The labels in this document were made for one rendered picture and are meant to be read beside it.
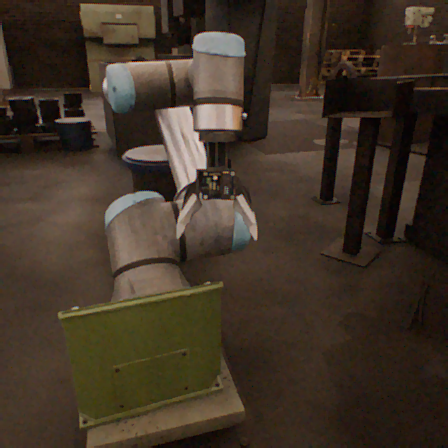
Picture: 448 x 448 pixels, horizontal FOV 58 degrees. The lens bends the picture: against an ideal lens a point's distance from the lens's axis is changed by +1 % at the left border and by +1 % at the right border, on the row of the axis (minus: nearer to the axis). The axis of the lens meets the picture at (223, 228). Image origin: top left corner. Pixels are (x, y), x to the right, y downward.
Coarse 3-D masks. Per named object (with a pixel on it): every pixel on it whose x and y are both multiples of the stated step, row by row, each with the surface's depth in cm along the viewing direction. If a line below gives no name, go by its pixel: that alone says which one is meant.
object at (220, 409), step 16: (224, 368) 97; (224, 384) 92; (192, 400) 88; (208, 400) 88; (224, 400) 88; (240, 400) 88; (144, 416) 84; (160, 416) 84; (176, 416) 84; (192, 416) 84; (208, 416) 84; (224, 416) 84; (240, 416) 86; (96, 432) 81; (112, 432) 81; (128, 432) 81; (144, 432) 81; (160, 432) 81; (176, 432) 82; (192, 432) 84
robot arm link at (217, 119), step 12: (204, 108) 69; (216, 108) 68; (228, 108) 69; (240, 108) 71; (204, 120) 69; (216, 120) 69; (228, 120) 69; (240, 120) 71; (204, 132) 71; (216, 132) 70; (228, 132) 71; (240, 132) 73
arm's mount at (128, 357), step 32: (192, 288) 78; (64, 320) 71; (96, 320) 73; (128, 320) 75; (160, 320) 78; (192, 320) 81; (96, 352) 76; (128, 352) 78; (160, 352) 81; (192, 352) 84; (96, 384) 78; (128, 384) 81; (160, 384) 83; (192, 384) 87; (96, 416) 81; (128, 416) 84
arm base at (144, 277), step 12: (132, 264) 85; (144, 264) 85; (156, 264) 86; (168, 264) 88; (120, 276) 86; (132, 276) 84; (144, 276) 84; (156, 276) 84; (168, 276) 85; (180, 276) 89; (120, 288) 84; (132, 288) 82; (144, 288) 82; (156, 288) 82; (168, 288) 82; (180, 288) 84; (120, 300) 82
